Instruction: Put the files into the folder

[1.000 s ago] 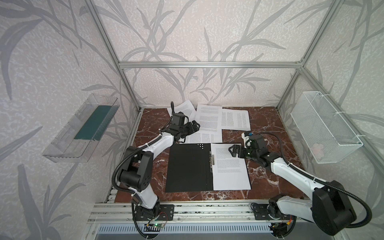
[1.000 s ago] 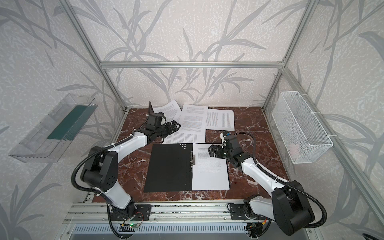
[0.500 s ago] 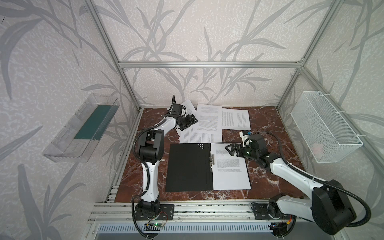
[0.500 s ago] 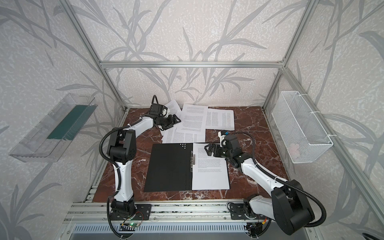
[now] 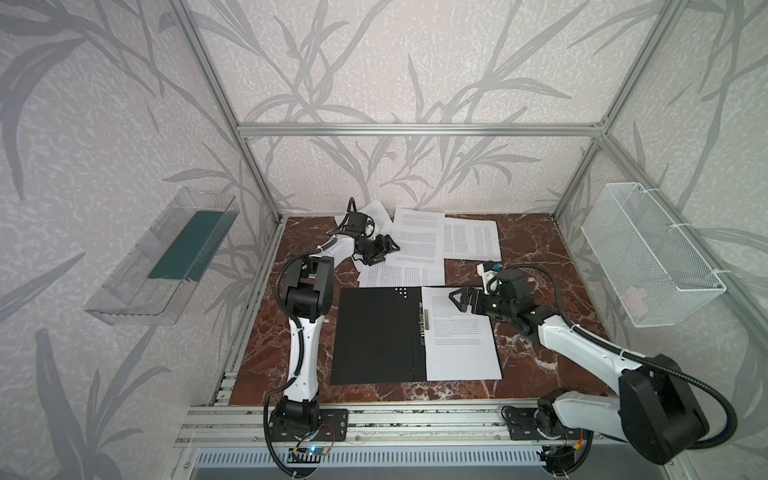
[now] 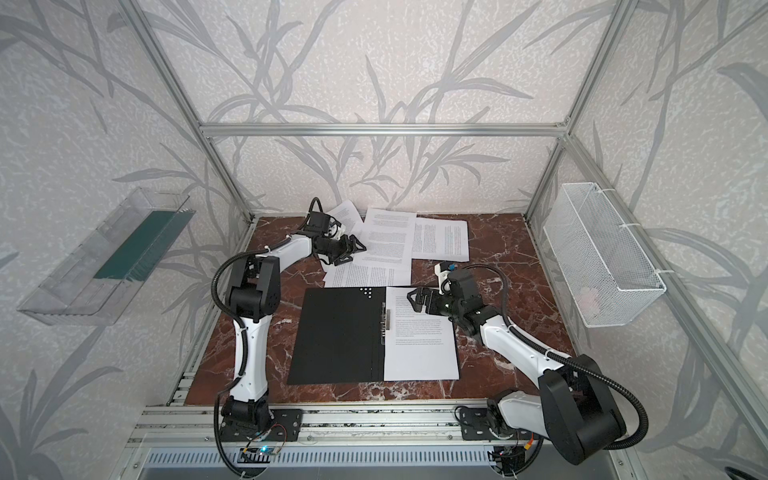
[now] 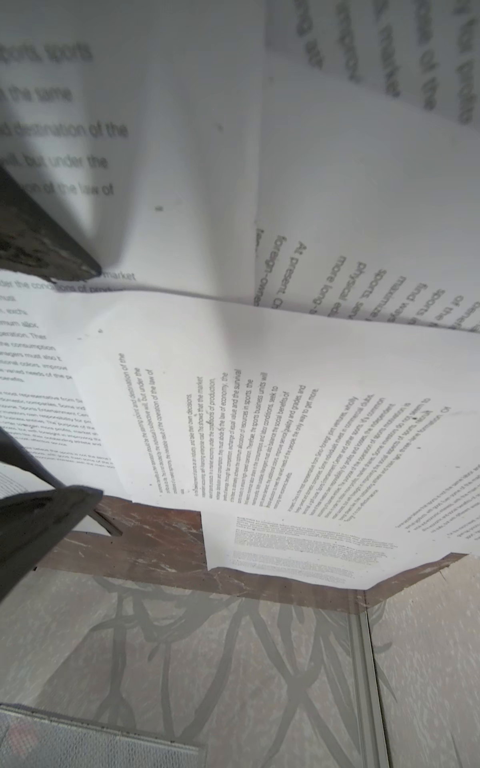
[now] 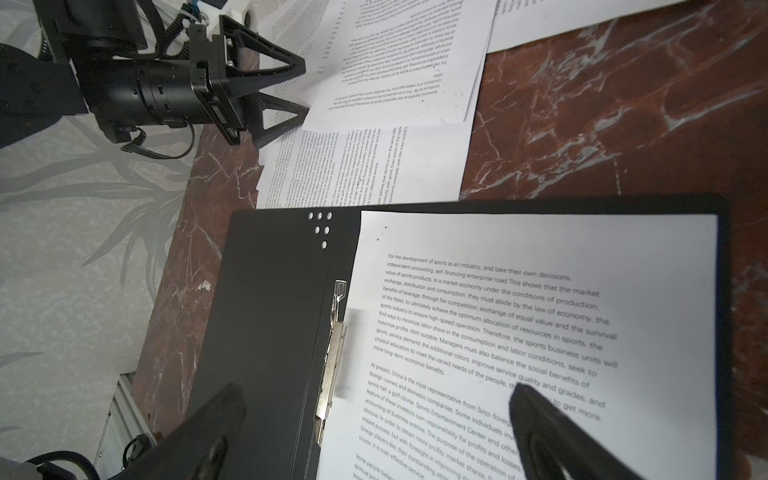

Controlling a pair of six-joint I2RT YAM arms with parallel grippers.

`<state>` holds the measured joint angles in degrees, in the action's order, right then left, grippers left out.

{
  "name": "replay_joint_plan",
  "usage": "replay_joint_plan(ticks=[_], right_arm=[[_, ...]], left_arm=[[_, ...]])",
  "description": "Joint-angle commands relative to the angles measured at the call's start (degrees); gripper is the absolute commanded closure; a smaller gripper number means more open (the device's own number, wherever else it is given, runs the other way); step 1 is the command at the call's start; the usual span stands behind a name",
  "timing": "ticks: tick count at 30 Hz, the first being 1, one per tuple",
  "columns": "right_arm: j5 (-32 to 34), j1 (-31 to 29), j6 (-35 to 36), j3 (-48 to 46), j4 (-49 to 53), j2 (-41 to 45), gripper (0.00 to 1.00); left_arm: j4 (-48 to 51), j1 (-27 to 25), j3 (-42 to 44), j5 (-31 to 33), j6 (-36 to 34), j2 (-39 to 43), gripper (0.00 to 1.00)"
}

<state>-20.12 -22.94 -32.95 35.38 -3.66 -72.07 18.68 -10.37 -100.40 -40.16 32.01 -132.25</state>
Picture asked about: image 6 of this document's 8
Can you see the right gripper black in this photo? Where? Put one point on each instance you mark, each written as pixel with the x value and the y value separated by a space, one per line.
pixel 434 300

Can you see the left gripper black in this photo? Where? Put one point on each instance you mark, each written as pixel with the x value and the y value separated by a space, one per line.
pixel 339 248

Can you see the printed paper sheet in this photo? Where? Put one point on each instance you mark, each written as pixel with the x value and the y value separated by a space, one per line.
pixel 419 347

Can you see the folder white cover black inside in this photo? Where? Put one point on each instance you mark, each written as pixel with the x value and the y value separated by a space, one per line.
pixel 339 337

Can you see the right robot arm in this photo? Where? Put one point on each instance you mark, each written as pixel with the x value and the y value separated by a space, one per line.
pixel 577 408

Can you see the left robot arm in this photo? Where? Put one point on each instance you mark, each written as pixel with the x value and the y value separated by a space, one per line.
pixel 247 288

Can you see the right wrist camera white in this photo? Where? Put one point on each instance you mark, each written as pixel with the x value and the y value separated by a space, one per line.
pixel 442 270

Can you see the aluminium front rail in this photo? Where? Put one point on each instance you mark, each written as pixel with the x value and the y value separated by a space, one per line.
pixel 409 423

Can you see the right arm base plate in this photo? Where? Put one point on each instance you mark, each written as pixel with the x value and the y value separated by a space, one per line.
pixel 475 425

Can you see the aluminium frame horizontal bar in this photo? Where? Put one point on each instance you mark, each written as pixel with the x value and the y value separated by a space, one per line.
pixel 383 129

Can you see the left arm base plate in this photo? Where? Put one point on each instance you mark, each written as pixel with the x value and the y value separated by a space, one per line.
pixel 285 427

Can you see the white wire mesh basket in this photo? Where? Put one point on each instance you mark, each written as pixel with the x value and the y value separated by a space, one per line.
pixel 608 274

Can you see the clear plastic wall tray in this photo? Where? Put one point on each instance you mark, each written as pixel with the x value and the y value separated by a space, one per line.
pixel 94 284

